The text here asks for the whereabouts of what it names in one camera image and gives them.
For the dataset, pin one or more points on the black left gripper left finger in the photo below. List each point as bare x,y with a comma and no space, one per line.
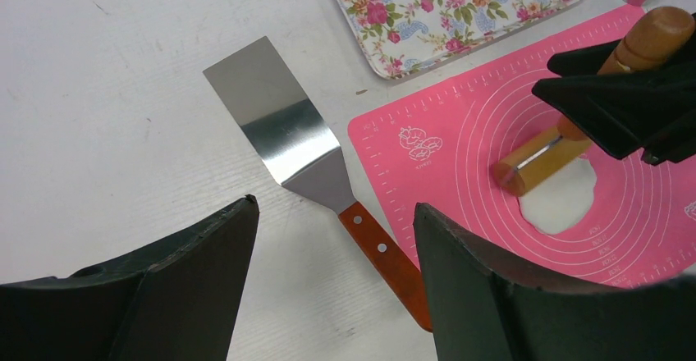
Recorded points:
177,298

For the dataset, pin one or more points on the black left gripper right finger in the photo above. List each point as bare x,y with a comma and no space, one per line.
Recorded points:
487,303

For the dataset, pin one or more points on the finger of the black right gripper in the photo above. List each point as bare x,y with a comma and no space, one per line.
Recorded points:
649,110
656,40

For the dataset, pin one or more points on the wooden rolling pin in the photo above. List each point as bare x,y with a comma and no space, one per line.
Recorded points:
545,154

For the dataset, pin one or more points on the white dough lump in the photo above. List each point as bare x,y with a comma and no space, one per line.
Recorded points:
562,200

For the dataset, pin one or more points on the pink silicone baking mat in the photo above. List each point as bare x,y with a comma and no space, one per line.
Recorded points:
436,146

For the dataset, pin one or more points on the floral rectangular tray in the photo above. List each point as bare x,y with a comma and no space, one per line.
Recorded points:
403,37

